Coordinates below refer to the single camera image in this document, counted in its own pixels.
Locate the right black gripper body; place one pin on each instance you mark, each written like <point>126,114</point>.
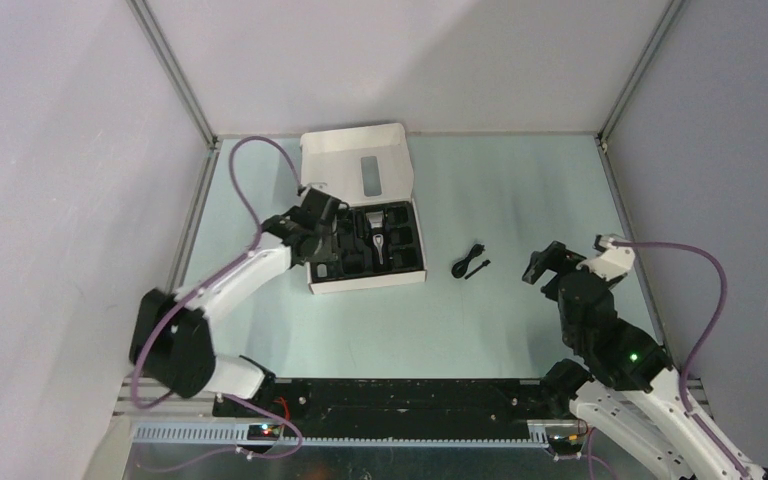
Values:
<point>548,289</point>

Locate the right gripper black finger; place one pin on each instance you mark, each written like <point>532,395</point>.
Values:
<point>556,257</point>
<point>533,272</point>

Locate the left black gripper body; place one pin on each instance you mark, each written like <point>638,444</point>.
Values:
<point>325,243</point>

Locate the silver black hair clipper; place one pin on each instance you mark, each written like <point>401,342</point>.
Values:
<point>376,223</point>

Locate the white box with black tray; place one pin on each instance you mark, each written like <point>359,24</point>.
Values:
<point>369,169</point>

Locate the small black cleaning brush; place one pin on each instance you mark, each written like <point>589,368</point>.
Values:
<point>483,265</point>

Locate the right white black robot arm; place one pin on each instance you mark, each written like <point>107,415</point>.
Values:
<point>627,386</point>

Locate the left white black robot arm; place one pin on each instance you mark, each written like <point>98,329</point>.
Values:
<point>173,337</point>

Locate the right controller board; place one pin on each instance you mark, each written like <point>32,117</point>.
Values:
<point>566,445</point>

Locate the controller board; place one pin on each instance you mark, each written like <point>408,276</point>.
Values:
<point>566,445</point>
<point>264,432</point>

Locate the left controller board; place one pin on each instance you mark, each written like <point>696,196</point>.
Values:
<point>264,432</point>

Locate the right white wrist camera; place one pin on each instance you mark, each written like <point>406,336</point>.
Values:
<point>614,260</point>

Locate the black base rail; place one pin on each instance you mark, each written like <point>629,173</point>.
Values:
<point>414,409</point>

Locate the right aluminium corner post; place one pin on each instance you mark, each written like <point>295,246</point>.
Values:
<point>653,45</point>

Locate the aluminium corner post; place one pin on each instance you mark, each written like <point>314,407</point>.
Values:
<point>653,45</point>
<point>159,43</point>

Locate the left aluminium corner post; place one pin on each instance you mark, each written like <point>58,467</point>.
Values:
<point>159,43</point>

